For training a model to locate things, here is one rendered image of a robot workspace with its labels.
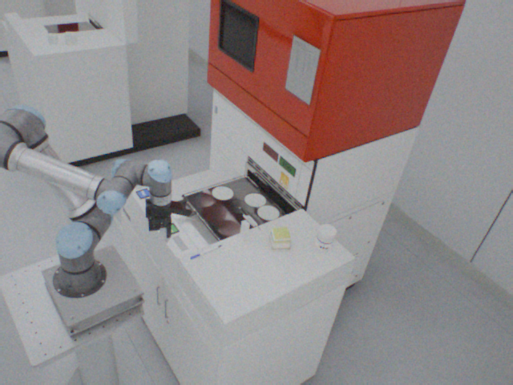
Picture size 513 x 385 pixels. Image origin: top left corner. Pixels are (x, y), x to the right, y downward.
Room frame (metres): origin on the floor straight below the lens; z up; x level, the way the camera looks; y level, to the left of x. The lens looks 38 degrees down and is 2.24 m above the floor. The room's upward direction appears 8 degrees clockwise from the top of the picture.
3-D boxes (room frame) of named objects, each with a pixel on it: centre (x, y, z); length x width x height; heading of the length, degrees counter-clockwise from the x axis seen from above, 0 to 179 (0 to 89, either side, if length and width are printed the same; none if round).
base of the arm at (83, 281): (1.07, 0.61, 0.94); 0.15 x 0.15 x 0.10
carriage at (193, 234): (1.41, 0.28, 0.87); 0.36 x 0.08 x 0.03; 40
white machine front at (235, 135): (1.88, 0.04, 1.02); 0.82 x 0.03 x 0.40; 40
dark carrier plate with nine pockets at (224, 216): (1.59, 0.09, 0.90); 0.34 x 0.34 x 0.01; 40
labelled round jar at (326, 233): (1.34, -0.30, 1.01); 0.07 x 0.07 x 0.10
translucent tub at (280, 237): (1.31, -0.12, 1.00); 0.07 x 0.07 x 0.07; 15
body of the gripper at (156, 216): (1.18, 0.33, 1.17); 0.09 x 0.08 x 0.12; 115
